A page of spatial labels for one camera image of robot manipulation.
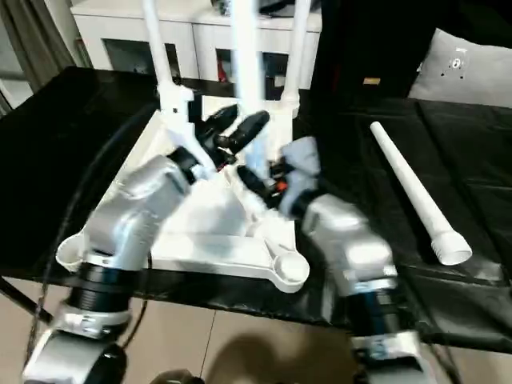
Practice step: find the white glass-door cabinet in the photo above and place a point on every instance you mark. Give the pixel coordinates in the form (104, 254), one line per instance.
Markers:
(120, 24)

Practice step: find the white plastic table leg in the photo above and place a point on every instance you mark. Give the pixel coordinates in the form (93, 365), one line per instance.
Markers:
(416, 196)
(296, 60)
(157, 48)
(248, 60)

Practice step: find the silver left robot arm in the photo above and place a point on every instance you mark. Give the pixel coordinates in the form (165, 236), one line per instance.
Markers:
(128, 216)

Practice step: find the small yellow label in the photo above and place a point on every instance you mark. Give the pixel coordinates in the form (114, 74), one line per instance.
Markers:
(372, 81)

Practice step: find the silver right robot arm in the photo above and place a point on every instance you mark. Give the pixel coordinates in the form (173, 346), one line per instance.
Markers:
(352, 248)

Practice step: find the dark crumpled cloth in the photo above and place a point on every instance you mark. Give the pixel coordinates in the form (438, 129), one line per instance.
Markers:
(221, 5)

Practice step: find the black work mat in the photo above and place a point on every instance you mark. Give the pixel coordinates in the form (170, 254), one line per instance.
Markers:
(440, 140)

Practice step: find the white plastic table top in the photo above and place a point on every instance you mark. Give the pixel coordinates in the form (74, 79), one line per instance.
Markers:
(208, 248)

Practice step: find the grey printed cushion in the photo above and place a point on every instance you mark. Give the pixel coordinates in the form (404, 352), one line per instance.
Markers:
(464, 72)

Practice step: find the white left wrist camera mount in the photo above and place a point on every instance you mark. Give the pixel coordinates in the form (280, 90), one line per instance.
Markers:
(176, 108)

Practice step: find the black tall furniture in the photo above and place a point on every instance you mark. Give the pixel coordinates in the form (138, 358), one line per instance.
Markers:
(360, 40)

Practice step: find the grey curtain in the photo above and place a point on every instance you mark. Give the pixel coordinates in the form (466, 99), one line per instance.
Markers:
(36, 44)

